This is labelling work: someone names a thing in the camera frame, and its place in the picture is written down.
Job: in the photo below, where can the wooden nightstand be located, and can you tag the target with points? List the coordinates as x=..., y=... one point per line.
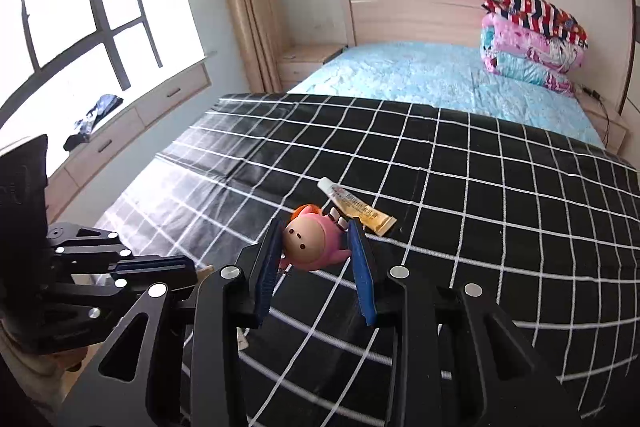
x=307, y=62
x=607, y=122

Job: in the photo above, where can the wooden headboard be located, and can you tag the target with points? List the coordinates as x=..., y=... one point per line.
x=410, y=17

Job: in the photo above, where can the pink folded quilt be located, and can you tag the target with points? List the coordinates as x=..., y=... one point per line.
x=525, y=54

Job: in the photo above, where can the light blue bed sheet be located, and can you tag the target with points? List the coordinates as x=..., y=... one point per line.
x=425, y=77

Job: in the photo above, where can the black checked blanket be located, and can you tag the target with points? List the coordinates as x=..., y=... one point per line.
x=475, y=227

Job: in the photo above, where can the pink doll toy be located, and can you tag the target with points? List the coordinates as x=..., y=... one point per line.
x=312, y=242

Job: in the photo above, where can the wooden window seat cabinet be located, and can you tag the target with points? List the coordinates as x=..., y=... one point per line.
x=140, y=112

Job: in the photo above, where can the beige curtain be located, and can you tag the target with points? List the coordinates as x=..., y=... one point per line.
x=250, y=2

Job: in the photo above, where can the person's left forearm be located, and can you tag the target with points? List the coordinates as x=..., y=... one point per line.
x=30, y=372

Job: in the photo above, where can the red striped pillow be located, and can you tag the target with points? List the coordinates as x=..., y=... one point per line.
x=535, y=14

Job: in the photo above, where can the white and yellow ointment tube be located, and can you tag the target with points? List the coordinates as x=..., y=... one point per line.
x=357, y=207

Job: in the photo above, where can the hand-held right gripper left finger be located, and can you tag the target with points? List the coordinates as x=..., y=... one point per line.
x=265, y=272

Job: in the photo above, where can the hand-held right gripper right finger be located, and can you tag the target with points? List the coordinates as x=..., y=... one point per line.
x=362, y=272

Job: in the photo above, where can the dark blue clothing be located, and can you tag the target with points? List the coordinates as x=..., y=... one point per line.
x=95, y=119

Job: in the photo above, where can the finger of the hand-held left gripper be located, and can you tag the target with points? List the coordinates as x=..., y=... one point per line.
x=155, y=269

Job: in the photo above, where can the window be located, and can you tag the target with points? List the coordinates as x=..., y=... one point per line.
x=75, y=2

